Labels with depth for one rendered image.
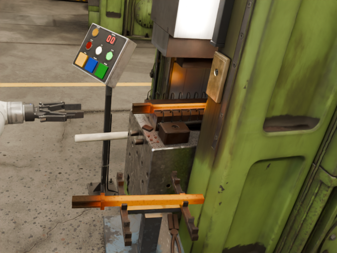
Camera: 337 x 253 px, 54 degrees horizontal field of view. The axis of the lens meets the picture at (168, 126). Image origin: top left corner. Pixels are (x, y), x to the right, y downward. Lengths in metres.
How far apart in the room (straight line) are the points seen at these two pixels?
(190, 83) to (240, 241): 0.85
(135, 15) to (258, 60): 5.39
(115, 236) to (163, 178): 0.34
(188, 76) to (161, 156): 0.53
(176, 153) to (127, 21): 5.12
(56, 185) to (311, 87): 1.92
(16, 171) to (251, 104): 2.06
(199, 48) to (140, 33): 5.09
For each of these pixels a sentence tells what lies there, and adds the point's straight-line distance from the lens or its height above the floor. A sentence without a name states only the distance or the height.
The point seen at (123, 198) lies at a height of 0.92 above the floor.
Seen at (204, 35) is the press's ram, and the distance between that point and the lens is 1.36.
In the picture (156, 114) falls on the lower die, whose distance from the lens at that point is 1.51.
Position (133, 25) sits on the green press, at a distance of 6.43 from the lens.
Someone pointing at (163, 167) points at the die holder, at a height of 0.81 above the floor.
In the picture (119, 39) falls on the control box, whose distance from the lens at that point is 1.89.
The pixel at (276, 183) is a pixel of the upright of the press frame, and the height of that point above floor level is 0.82.
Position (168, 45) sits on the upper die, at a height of 1.32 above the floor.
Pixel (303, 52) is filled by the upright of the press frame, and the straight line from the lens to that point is 1.26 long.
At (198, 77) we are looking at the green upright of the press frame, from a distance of 1.79.
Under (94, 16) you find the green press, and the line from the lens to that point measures 6.67.
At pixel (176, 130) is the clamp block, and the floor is 0.98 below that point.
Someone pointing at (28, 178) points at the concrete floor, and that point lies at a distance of 2.71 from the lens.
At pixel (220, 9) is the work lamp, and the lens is 1.21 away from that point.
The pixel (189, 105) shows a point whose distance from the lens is 1.60.
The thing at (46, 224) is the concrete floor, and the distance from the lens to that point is 2.34.
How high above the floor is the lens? 1.68
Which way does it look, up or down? 29 degrees down
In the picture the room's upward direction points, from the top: 9 degrees clockwise
